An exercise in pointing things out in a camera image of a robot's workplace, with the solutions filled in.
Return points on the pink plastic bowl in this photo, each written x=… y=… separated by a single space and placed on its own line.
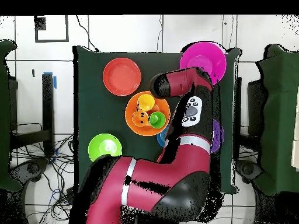
x=201 y=56

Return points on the purple plastic bowl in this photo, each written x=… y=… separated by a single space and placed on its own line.
x=218 y=135

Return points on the red plastic bowl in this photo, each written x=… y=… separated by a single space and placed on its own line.
x=122 y=77

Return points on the orange plastic bowl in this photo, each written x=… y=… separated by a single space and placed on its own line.
x=130 y=126

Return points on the white paper sheet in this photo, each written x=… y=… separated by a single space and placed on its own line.
x=296 y=128

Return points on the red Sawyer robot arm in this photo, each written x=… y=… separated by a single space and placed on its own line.
x=151 y=177

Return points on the black computer tower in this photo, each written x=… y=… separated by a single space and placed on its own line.
x=257 y=105

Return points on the blue tape strip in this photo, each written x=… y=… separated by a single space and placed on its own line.
x=55 y=81

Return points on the green plastic cup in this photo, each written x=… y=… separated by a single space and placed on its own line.
x=157 y=119

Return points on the black rounded floor machine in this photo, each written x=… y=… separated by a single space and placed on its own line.
x=247 y=169
x=32 y=168

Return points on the black square floor frame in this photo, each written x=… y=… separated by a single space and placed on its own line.
x=51 y=40

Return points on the dark green table cloth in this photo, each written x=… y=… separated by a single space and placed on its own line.
x=100 y=112

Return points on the neighbouring green cloth table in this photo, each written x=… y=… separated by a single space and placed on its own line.
x=4 y=116
x=280 y=116

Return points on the green plastic bowl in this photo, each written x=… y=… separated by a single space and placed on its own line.
x=102 y=144

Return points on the blue plastic bowl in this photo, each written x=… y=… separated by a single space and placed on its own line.
x=161 y=138

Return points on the orange plastic cup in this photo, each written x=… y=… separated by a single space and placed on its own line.
x=137 y=120

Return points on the yellow plastic cup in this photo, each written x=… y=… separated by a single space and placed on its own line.
x=146 y=102

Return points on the black metal stand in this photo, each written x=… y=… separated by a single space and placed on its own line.
x=48 y=105

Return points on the small black floor object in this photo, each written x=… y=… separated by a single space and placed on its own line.
x=33 y=73

